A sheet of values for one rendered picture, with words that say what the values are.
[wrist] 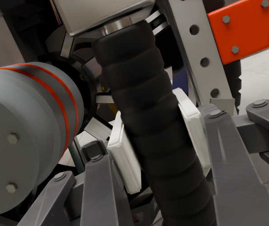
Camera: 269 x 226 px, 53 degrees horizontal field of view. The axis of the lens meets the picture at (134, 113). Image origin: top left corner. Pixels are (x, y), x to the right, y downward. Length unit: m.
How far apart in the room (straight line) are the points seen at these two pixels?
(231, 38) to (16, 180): 0.30
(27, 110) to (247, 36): 0.28
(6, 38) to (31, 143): 0.19
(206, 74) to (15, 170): 0.26
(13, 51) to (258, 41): 0.32
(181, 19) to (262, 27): 0.10
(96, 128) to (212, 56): 0.24
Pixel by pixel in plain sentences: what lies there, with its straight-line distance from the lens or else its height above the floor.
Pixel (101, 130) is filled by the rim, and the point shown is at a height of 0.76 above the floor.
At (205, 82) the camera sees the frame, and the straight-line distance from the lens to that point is 0.38.
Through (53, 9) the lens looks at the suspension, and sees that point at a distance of 1.04.
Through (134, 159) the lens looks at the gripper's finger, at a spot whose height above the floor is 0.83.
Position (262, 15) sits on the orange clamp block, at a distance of 0.40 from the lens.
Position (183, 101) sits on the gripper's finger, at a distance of 0.16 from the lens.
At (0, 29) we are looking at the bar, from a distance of 0.41.
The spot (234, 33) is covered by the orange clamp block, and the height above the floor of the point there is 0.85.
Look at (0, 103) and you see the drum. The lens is 0.25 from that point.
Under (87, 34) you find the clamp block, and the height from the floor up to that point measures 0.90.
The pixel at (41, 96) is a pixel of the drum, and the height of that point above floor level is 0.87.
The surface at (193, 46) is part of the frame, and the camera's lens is 0.37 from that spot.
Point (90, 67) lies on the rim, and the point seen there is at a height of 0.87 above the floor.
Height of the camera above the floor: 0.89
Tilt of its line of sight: 13 degrees down
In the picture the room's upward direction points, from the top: 22 degrees counter-clockwise
